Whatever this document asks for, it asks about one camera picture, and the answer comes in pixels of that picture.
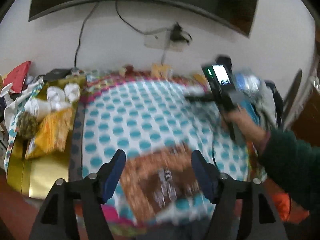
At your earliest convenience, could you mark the brown snack packet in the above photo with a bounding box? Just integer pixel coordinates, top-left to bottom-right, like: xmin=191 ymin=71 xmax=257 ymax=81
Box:
xmin=120 ymin=142 xmax=200 ymax=223

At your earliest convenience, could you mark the dark green sleeve forearm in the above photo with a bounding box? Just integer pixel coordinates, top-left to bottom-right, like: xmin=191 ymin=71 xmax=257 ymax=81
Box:
xmin=258 ymin=130 xmax=319 ymax=213

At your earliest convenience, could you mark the person's right hand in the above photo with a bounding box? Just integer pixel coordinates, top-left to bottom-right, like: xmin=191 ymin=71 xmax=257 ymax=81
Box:
xmin=222 ymin=106 xmax=270 ymax=152

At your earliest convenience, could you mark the grey clothes pile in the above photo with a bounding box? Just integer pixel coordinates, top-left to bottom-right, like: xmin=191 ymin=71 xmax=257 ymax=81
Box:
xmin=234 ymin=72 xmax=283 ymax=130

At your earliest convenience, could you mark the orange stool cushion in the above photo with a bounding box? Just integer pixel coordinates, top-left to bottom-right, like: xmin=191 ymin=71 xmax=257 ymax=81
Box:
xmin=271 ymin=193 xmax=310 ymax=224

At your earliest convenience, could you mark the yellow medicine box upright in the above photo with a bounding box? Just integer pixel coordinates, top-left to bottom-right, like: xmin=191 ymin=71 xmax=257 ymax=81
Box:
xmin=150 ymin=63 xmax=172 ymax=79

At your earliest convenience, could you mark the black power plug adapter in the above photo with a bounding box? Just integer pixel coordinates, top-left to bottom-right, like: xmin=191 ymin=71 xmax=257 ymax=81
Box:
xmin=169 ymin=22 xmax=193 ymax=44

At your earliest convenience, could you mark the yellow orange snack bag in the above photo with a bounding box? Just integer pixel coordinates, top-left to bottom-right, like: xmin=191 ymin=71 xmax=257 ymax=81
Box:
xmin=24 ymin=107 xmax=73 ymax=159

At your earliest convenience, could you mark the polka dot tablecloth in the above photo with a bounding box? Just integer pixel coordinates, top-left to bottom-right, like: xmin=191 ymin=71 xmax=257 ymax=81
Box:
xmin=69 ymin=75 xmax=251 ymax=237

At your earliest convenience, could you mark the white rolled sock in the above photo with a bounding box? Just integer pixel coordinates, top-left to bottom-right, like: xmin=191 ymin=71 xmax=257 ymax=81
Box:
xmin=46 ymin=86 xmax=66 ymax=111
xmin=64 ymin=83 xmax=80 ymax=103

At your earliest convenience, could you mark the black set-top box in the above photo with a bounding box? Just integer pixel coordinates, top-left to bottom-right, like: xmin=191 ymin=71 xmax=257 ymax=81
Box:
xmin=43 ymin=69 xmax=71 ymax=82

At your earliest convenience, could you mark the red paper bag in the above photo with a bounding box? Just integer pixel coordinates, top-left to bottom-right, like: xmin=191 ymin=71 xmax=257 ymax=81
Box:
xmin=3 ymin=61 xmax=31 ymax=93

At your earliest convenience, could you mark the white wall socket panel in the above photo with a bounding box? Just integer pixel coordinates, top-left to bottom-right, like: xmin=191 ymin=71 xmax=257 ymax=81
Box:
xmin=144 ymin=31 xmax=189 ymax=52

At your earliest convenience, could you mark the black cable on wall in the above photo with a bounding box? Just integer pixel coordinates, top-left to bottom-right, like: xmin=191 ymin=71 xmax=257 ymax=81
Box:
xmin=74 ymin=2 xmax=100 ymax=69

